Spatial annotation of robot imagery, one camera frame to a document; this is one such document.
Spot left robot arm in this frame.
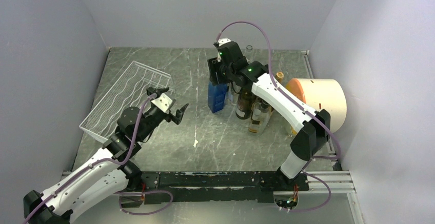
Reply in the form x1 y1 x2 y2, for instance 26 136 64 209
23 87 188 223

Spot clear glass flask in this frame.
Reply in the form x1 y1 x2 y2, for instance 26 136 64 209
245 45 253 55

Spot silver capped dark bottle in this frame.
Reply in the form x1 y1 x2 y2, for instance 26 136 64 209
235 88 256 119

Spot gold foil wine bottle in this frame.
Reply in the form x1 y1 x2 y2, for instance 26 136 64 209
274 72 285 84

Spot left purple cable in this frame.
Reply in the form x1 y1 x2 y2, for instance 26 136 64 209
22 93 174 224

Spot small dark capped bottle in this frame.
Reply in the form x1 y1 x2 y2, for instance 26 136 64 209
248 100 272 134

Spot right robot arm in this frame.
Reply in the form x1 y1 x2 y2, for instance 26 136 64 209
207 38 331 190

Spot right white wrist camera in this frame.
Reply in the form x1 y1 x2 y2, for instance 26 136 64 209
216 37 231 62

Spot purple cable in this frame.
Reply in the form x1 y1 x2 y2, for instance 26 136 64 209
214 21 342 214
22 93 174 224

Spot blue clear bottle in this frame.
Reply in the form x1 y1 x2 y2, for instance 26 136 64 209
207 81 227 113

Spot white cylinder orange face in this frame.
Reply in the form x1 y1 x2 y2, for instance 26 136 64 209
285 78 347 133

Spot clear bottle white label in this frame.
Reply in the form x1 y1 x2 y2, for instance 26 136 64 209
227 84 238 106

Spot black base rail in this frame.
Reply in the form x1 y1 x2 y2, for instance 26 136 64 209
123 171 309 205

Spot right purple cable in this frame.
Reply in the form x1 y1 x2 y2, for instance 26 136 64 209
214 21 342 214

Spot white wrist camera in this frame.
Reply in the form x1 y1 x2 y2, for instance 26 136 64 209
216 37 231 62
151 93 176 114

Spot white wire wine rack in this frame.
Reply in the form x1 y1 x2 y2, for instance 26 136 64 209
79 61 174 143

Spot aluminium frame rail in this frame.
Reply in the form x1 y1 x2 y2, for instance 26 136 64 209
46 171 356 224

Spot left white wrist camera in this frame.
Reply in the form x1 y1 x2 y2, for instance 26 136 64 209
151 93 176 114

